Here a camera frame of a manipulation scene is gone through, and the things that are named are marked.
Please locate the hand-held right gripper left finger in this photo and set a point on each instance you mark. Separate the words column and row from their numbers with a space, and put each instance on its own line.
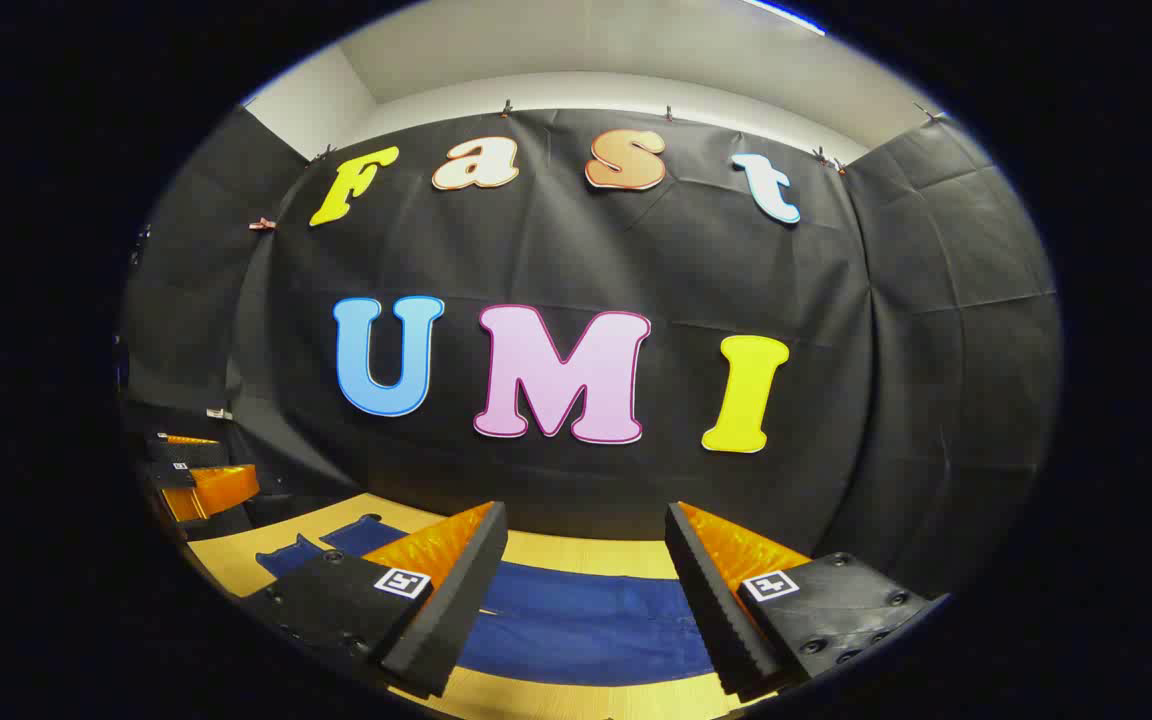
column 451, row 610

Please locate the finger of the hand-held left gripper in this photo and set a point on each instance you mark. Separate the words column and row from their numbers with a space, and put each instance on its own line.
column 186, row 454
column 219, row 522

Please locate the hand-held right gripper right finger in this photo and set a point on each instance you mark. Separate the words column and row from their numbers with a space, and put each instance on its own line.
column 716, row 610

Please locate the blue denim jeans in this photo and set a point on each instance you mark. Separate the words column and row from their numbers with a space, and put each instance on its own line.
column 586, row 625

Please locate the black backdrop cloth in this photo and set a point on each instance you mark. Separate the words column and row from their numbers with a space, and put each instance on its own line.
column 556, row 260

